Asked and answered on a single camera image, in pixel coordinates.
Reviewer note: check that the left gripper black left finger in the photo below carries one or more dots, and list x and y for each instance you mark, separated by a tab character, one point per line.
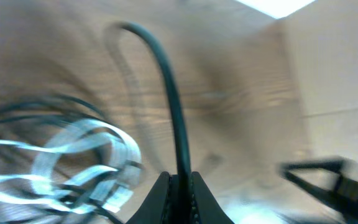
152	208

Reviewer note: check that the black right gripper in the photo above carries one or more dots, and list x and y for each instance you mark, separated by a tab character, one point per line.
343	194

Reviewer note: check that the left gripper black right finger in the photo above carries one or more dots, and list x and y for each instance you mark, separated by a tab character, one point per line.
204	207

